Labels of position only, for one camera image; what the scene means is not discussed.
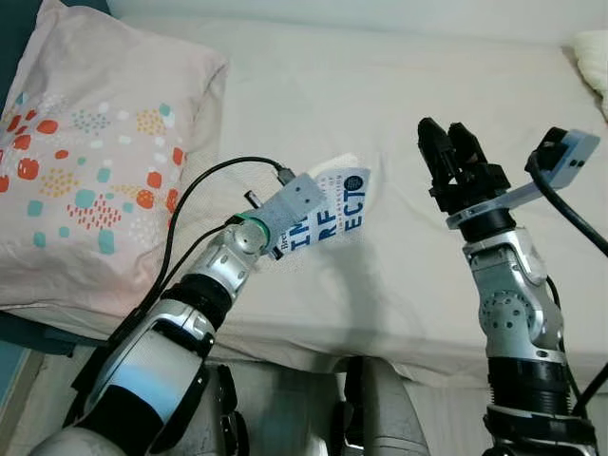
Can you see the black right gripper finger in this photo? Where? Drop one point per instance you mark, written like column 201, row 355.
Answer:
column 465, row 147
column 437, row 150

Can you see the white book blue lettering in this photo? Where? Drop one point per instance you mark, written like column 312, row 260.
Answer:
column 347, row 204

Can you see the pink dotted pillow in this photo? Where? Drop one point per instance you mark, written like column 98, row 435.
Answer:
column 95, row 190

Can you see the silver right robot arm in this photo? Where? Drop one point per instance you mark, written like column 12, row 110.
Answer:
column 513, row 313

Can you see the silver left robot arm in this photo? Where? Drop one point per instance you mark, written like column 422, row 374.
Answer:
column 152, row 370

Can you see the bed with cream sheet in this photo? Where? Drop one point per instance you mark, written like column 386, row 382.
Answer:
column 332, row 95

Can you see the cream cartoon print blanket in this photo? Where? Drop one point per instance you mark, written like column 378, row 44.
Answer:
column 594, row 66

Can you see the robot right leg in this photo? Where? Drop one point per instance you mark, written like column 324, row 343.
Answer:
column 385, row 413

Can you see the robot leg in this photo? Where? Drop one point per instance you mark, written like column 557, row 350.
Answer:
column 385, row 413
column 214, row 418

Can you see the robot left leg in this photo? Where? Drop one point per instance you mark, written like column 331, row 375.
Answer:
column 214, row 418

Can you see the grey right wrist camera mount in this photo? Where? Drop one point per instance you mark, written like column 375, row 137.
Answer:
column 575, row 157

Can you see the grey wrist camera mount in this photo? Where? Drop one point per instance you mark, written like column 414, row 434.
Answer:
column 575, row 157
column 290, row 204

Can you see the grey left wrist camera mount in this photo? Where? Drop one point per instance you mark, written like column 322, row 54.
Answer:
column 290, row 204

